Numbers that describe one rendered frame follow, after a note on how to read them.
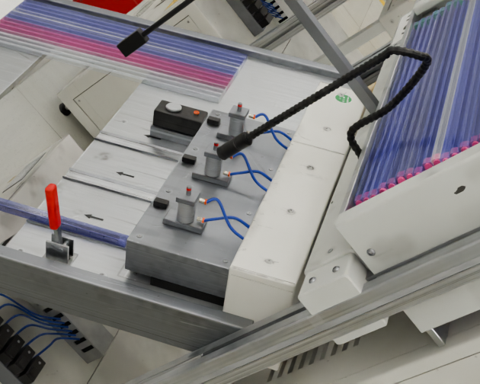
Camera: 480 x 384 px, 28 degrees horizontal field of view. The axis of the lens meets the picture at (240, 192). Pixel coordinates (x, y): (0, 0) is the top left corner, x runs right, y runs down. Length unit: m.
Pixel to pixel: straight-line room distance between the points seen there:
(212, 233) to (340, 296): 0.24
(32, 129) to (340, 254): 1.91
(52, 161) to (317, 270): 0.95
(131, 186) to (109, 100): 1.49
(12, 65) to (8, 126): 1.18
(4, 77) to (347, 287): 0.79
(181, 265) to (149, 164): 0.28
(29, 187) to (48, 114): 1.12
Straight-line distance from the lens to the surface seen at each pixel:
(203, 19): 2.60
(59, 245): 1.20
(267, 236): 1.16
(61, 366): 1.71
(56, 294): 1.21
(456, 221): 0.96
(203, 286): 1.16
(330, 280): 1.01
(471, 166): 0.93
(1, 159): 2.72
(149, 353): 1.87
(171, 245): 1.16
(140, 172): 1.38
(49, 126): 2.91
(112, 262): 1.22
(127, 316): 1.18
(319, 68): 1.69
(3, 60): 1.64
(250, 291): 1.12
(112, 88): 2.80
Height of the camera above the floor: 1.86
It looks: 32 degrees down
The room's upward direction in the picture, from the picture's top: 61 degrees clockwise
